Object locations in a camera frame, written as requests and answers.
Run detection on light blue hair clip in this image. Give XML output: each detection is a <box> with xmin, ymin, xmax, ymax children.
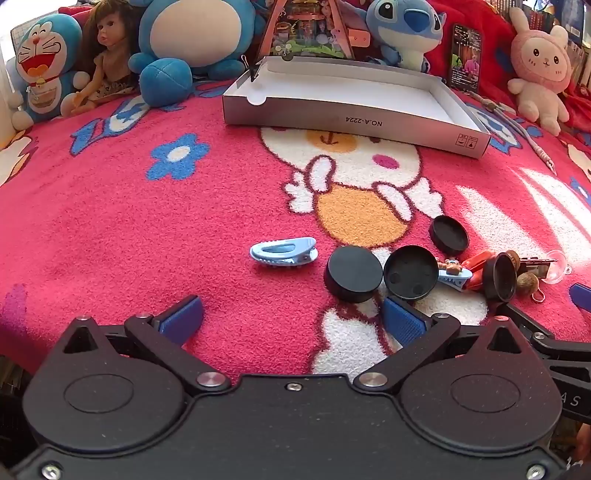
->
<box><xmin>249</xmin><ymin>237</ymin><xmax>320</xmax><ymax>269</ymax></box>

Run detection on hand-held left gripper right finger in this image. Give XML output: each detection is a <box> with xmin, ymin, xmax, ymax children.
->
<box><xmin>353</xmin><ymin>295</ymin><xmax>528</xmax><ymax>394</ymax></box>

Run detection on person's right hand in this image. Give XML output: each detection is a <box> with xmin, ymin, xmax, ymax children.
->
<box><xmin>567</xmin><ymin>420</ymin><xmax>591</xmax><ymax>469</ymax></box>

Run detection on pink rabbit plush toy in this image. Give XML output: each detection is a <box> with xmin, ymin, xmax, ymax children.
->
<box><xmin>507</xmin><ymin>6</ymin><xmax>574</xmax><ymax>137</ymax></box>

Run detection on black round lid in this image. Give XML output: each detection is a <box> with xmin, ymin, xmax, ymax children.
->
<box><xmin>482</xmin><ymin>252</ymin><xmax>518</xmax><ymax>304</ymax></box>
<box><xmin>383</xmin><ymin>245</ymin><xmax>440</xmax><ymax>302</ymax></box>
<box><xmin>323</xmin><ymin>246</ymin><xmax>384</xmax><ymax>304</ymax></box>
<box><xmin>429</xmin><ymin>215</ymin><xmax>471</xmax><ymax>257</ymax></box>

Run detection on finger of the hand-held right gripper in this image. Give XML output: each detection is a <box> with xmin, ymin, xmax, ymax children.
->
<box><xmin>496</xmin><ymin>302</ymin><xmax>591</xmax><ymax>367</ymax></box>
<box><xmin>569</xmin><ymin>282</ymin><xmax>591</xmax><ymax>315</ymax></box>

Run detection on round blue plush toy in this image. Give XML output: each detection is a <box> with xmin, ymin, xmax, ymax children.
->
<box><xmin>128</xmin><ymin>0</ymin><xmax>257</xmax><ymax>107</ymax></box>

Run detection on black binder clip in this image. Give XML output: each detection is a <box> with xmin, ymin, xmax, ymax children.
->
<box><xmin>240</xmin><ymin>54</ymin><xmax>265</xmax><ymax>84</ymax></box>
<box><xmin>519</xmin><ymin>256</ymin><xmax>553</xmax><ymax>274</ymax></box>

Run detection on tan nut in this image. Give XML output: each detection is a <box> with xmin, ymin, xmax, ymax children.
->
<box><xmin>515</xmin><ymin>271</ymin><xmax>540</xmax><ymax>296</ymax></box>

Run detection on blue alien plush toy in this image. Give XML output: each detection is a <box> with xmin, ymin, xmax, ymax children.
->
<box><xmin>355</xmin><ymin>0</ymin><xmax>447</xmax><ymax>73</ymax></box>

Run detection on red clip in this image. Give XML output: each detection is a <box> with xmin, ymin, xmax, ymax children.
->
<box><xmin>462</xmin><ymin>249</ymin><xmax>498</xmax><ymax>292</ymax></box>

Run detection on brown-haired doll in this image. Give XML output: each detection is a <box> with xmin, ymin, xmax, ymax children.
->
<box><xmin>69</xmin><ymin>0</ymin><xmax>145</xmax><ymax>116</ymax></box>

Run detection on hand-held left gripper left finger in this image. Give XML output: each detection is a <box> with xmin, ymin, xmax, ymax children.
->
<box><xmin>62</xmin><ymin>294</ymin><xmax>232</xmax><ymax>396</ymax></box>

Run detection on clear suction cup hook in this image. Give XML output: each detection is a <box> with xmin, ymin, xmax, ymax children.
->
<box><xmin>538</xmin><ymin>249</ymin><xmax>574</xmax><ymax>285</ymax></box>

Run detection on white cardboard box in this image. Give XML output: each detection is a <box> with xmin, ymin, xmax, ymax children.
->
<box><xmin>222</xmin><ymin>56</ymin><xmax>493</xmax><ymax>160</ymax></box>

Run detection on row of books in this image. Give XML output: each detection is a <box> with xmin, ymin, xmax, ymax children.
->
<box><xmin>499</xmin><ymin>0</ymin><xmax>591</xmax><ymax>89</ymax></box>

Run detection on grey charging cable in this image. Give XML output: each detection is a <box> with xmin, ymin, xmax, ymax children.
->
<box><xmin>468</xmin><ymin>90</ymin><xmax>558</xmax><ymax>176</ymax></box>

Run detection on blue robot cat plush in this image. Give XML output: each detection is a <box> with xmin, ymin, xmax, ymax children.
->
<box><xmin>7</xmin><ymin>13</ymin><xmax>90</xmax><ymax>132</ymax></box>

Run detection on blue bear hair clip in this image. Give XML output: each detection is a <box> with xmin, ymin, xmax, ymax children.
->
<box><xmin>436</xmin><ymin>258</ymin><xmax>474</xmax><ymax>294</ymax></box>

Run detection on pink triangular toy house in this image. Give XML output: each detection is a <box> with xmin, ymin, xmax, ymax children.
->
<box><xmin>252</xmin><ymin>0</ymin><xmax>372</xmax><ymax>62</ymax></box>

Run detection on black smartphone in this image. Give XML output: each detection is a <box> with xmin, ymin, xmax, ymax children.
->
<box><xmin>447</xmin><ymin>23</ymin><xmax>484</xmax><ymax>91</ymax></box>

